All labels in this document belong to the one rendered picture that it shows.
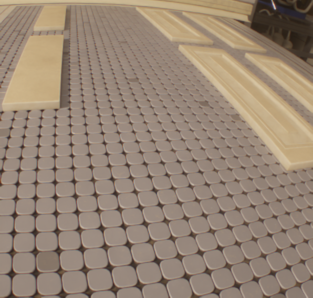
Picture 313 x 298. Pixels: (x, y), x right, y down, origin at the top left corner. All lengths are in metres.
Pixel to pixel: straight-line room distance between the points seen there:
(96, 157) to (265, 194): 0.29
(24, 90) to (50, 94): 0.06
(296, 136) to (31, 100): 0.60
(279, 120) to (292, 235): 0.33
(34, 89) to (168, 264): 0.46
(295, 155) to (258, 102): 0.22
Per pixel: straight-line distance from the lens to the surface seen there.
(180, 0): 2.04
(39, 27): 1.18
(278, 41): 3.59
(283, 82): 1.01
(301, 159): 0.60
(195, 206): 0.42
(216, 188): 0.46
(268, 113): 0.73
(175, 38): 1.14
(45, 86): 0.65
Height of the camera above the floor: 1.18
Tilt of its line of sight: 37 degrees down
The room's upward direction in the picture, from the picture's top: 10 degrees clockwise
